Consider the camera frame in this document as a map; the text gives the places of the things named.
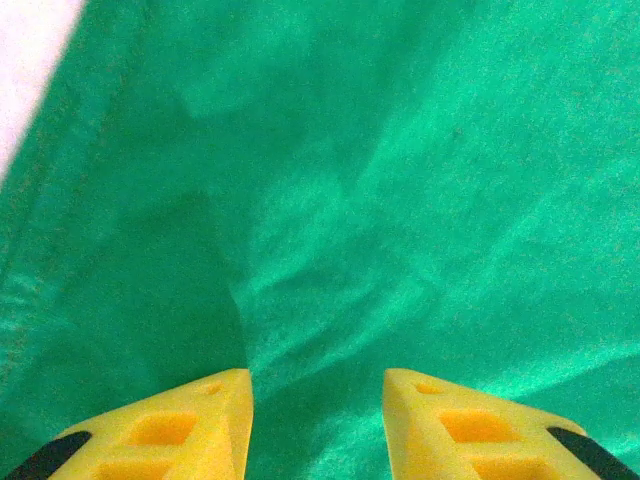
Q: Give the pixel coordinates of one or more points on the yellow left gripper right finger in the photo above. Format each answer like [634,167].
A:
[450,435]

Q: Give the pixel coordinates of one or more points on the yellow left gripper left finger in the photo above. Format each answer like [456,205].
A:
[190,435]

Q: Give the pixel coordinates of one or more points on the dark green t-shirt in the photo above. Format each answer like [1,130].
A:
[350,200]

